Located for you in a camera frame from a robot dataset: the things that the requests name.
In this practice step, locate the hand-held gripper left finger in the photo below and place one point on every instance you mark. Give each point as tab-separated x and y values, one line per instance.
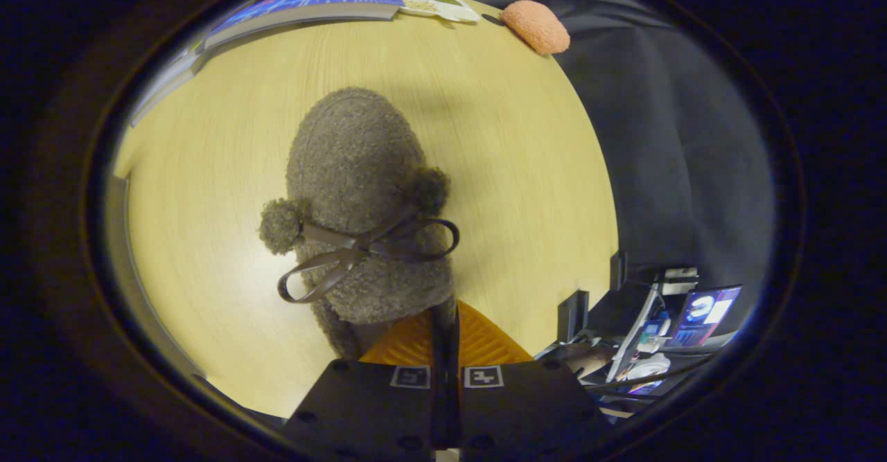
360	413

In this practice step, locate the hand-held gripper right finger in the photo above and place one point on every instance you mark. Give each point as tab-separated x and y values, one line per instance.
527	406

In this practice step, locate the brown fuzzy shoe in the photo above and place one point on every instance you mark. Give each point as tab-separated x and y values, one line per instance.
360	171

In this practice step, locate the black table clamp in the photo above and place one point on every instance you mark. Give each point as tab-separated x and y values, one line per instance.
617	269
573	315

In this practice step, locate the white round dish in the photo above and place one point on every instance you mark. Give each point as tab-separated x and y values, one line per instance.
651	366

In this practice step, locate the white stand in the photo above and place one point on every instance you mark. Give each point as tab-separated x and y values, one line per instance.
641	323

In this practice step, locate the laptop screen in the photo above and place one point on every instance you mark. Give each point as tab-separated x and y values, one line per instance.
703	313

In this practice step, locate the black backdrop cloth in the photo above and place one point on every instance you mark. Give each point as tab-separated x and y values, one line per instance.
679	157

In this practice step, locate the orange fuzzy toy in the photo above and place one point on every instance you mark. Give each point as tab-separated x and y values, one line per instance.
537	27

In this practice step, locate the white book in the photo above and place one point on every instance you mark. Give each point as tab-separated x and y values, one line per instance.
166	82

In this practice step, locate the blue book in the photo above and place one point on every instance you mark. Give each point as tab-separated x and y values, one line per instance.
312	6

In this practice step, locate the printed snack packet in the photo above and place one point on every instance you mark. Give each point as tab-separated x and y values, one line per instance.
436	3

